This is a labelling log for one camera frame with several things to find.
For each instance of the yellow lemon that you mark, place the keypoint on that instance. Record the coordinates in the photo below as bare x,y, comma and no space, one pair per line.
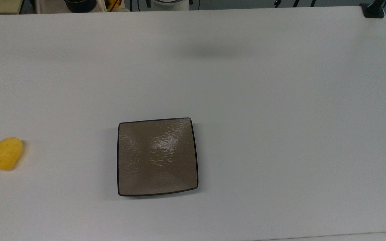
7,154

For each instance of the square brown ceramic plate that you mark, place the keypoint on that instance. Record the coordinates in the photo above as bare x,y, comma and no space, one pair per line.
157,157

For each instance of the small yellow object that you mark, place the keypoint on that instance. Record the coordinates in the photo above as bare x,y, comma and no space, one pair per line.
114,3

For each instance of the dark round bowl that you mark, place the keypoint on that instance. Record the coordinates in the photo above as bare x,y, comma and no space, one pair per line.
79,4

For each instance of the black table clamp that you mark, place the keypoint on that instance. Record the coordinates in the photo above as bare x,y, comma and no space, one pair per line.
373,10

